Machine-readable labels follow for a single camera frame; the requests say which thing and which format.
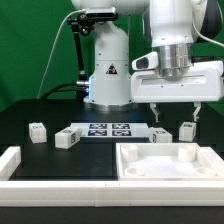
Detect black camera on mount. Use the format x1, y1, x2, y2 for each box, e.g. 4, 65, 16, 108
85, 7, 118, 21

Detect black base cables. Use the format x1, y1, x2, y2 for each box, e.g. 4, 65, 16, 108
40, 79, 90, 100

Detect white fiducial marker sheet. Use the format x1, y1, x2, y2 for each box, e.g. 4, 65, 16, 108
70, 123, 149, 138

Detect white u-shaped fence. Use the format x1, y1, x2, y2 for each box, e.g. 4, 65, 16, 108
0, 147, 224, 207

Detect white camera cable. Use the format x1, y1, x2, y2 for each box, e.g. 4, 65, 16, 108
36, 9, 87, 100

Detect white square table top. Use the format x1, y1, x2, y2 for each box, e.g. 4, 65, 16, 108
116, 143, 224, 181

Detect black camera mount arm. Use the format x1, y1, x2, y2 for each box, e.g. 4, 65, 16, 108
67, 13, 94, 81

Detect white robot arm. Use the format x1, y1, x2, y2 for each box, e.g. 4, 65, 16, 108
71, 0, 224, 116

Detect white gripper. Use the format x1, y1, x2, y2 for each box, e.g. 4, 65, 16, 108
131, 52, 224, 122

